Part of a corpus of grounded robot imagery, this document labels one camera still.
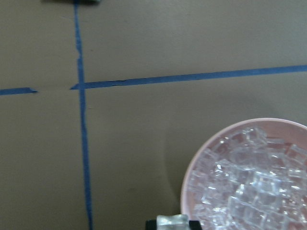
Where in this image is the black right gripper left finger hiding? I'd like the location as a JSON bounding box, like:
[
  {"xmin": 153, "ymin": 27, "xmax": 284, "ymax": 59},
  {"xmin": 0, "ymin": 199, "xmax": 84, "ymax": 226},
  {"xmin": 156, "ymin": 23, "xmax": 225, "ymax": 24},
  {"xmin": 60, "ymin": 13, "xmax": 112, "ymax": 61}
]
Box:
[{"xmin": 145, "ymin": 219, "xmax": 157, "ymax": 230}]

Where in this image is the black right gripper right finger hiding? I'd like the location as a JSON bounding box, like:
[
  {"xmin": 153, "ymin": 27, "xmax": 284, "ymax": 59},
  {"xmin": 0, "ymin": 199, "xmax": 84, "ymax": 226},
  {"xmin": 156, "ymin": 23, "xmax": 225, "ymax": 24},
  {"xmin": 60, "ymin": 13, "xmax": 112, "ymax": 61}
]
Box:
[{"xmin": 189, "ymin": 220, "xmax": 202, "ymax": 230}]

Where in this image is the clear ice cube pile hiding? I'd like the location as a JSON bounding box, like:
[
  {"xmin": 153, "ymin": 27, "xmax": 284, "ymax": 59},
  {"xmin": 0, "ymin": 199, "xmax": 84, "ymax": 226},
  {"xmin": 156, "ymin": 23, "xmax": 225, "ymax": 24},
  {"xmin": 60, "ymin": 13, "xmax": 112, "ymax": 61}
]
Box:
[{"xmin": 188, "ymin": 126, "xmax": 307, "ymax": 230}]

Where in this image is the pink bowl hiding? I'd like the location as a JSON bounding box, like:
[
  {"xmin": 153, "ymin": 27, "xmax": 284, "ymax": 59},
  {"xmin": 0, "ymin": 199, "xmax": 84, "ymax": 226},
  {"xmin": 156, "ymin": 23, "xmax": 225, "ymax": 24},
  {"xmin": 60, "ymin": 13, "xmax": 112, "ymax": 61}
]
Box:
[{"xmin": 180, "ymin": 117, "xmax": 307, "ymax": 230}]

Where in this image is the grey folded cloth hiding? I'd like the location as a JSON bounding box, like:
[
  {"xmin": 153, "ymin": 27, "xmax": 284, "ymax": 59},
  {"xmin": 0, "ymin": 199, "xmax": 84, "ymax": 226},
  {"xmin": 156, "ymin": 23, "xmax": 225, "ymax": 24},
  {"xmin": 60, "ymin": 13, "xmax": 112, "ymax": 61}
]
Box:
[{"xmin": 43, "ymin": 0, "xmax": 101, "ymax": 5}]

